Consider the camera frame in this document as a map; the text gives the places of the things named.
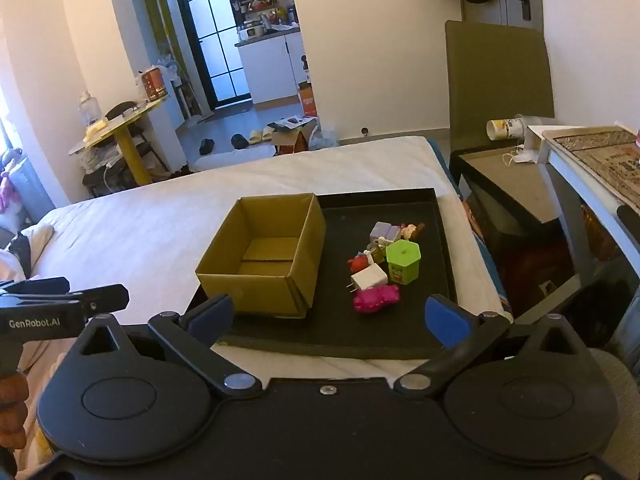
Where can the orange box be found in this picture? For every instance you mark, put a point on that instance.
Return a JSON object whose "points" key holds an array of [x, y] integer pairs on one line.
{"points": [[307, 102]]}

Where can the printed paper cup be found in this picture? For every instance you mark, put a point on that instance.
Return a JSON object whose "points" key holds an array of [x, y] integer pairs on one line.
{"points": [[505, 128]]}

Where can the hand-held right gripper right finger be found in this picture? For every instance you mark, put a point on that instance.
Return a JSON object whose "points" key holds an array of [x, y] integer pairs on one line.
{"points": [[445, 322]]}

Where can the pink plush toy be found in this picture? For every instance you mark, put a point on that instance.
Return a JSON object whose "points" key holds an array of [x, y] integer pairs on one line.
{"points": [[375, 299]]}

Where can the green hexagonal container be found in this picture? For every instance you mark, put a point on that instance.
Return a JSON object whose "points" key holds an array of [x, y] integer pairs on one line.
{"points": [[402, 260]]}

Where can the black side table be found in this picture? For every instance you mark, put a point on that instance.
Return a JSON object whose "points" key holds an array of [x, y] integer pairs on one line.
{"points": [[515, 185]]}

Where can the white kitchen cabinet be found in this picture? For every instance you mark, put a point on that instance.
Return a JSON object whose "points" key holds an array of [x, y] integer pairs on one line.
{"points": [[270, 70]]}

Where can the white microwave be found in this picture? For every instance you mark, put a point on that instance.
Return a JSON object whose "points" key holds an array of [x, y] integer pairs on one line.
{"points": [[251, 33]]}

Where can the black glass door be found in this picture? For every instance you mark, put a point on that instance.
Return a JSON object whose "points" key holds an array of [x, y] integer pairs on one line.
{"points": [[192, 35]]}

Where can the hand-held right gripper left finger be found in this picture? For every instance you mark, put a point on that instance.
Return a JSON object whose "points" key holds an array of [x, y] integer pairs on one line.
{"points": [[212, 312]]}

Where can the white desk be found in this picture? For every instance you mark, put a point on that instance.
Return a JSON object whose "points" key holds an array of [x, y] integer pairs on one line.
{"points": [[560, 165]]}

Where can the small doll figurine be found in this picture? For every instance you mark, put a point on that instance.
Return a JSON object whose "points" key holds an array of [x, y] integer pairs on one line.
{"points": [[411, 231]]}

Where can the clear plastic bag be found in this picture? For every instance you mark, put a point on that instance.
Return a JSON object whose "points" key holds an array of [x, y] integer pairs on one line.
{"points": [[325, 137]]}

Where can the beige bedding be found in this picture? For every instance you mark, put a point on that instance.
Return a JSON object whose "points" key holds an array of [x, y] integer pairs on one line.
{"points": [[30, 240]]}

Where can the white bed mattress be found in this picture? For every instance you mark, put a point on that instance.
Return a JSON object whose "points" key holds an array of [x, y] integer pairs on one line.
{"points": [[150, 220]]}

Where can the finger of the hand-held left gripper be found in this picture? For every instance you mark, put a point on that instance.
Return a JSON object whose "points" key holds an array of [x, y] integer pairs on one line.
{"points": [[107, 299]]}

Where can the small red toy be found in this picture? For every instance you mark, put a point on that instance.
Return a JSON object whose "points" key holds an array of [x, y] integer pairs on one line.
{"points": [[357, 262]]}

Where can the printed board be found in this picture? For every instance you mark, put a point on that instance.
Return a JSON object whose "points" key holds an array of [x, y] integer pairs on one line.
{"points": [[600, 155]]}

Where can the small white toy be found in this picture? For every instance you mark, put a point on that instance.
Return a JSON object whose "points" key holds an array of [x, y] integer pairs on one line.
{"points": [[375, 252]]}

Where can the purple toy box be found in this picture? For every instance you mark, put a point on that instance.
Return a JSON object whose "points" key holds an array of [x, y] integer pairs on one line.
{"points": [[382, 231]]}

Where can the olive chair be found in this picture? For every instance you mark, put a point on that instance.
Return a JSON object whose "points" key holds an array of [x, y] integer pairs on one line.
{"points": [[500, 85]]}

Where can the pink cloth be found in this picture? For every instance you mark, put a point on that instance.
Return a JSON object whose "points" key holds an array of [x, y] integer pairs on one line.
{"points": [[7, 190]]}

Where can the cardboard box with flaps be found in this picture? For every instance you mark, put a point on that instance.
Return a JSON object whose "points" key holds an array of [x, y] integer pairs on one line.
{"points": [[290, 142]]}

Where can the black slipper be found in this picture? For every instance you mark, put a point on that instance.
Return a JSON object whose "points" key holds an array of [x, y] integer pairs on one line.
{"points": [[240, 141], [206, 147]]}

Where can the person's left hand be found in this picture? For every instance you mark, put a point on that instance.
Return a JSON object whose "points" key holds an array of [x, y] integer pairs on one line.
{"points": [[10, 400]]}

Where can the glass jar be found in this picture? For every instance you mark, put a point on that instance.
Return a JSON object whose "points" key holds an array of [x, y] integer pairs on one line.
{"points": [[90, 110]]}

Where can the grey storage bin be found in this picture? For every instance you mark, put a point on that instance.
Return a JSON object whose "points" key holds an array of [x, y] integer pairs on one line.
{"points": [[35, 185]]}

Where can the red box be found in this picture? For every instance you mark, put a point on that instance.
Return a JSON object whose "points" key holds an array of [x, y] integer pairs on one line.
{"points": [[154, 85]]}

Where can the black handheld vacuum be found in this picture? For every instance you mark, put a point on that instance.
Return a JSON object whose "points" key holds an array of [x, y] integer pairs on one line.
{"points": [[306, 70]]}

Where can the white charger plug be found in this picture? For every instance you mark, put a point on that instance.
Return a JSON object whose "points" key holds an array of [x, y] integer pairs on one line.
{"points": [[369, 279]]}

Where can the cluttered kitchen shelf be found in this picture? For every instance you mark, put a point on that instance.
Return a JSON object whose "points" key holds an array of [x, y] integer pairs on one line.
{"points": [[262, 2]]}

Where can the black tray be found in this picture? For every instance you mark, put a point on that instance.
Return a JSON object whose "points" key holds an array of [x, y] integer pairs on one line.
{"points": [[427, 240]]}

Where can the yellow round table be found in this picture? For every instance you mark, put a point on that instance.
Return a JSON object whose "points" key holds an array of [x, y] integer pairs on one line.
{"points": [[127, 150]]}

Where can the white standing fan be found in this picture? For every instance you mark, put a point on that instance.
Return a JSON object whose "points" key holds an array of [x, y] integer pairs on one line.
{"points": [[170, 67]]}

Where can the beige slipper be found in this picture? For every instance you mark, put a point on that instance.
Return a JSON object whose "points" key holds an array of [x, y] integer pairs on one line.
{"points": [[255, 136], [268, 133]]}

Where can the stack of papers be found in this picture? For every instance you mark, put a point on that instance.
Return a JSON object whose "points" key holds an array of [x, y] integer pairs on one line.
{"points": [[97, 157]]}

